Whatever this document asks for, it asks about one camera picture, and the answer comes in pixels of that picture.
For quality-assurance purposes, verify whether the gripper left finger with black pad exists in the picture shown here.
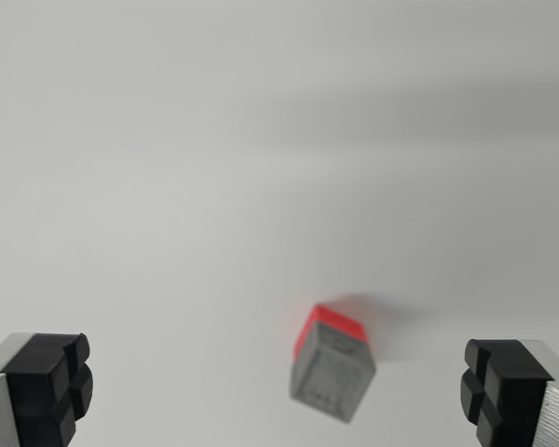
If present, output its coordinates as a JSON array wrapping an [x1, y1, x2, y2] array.
[[0, 332, 95, 447]]

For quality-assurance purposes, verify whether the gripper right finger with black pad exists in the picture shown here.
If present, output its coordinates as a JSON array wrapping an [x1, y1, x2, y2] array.
[[458, 338, 559, 447]]

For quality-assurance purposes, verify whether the grey embossed toy cube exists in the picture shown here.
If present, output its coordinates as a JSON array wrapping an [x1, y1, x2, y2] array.
[[288, 320, 377, 425]]

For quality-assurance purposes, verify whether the red embossed toy cube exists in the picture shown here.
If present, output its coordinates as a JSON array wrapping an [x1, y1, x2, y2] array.
[[292, 303, 370, 362]]

